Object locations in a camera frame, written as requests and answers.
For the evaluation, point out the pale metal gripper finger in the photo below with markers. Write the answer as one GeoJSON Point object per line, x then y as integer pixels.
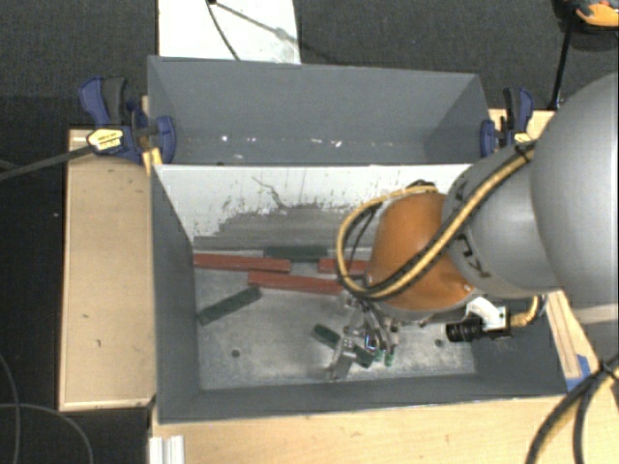
{"type": "Point", "coordinates": [341, 361]}

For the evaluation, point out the dark green block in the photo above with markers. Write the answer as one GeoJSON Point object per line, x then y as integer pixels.
{"type": "Point", "coordinates": [296, 252]}
{"type": "Point", "coordinates": [325, 335]}
{"type": "Point", "coordinates": [229, 305]}

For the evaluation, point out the red-brown flat block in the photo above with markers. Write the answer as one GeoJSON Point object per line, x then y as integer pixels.
{"type": "Point", "coordinates": [295, 283]}
{"type": "Point", "coordinates": [242, 263]}
{"type": "Point", "coordinates": [333, 266]}

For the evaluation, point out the grey metal bin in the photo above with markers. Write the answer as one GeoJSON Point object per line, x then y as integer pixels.
{"type": "Point", "coordinates": [271, 114]}

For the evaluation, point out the pale wood flat board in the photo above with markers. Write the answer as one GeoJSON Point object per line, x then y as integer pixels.
{"type": "Point", "coordinates": [106, 269]}

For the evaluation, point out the black cylinder on white bracket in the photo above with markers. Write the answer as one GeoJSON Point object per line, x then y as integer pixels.
{"type": "Point", "coordinates": [465, 330]}

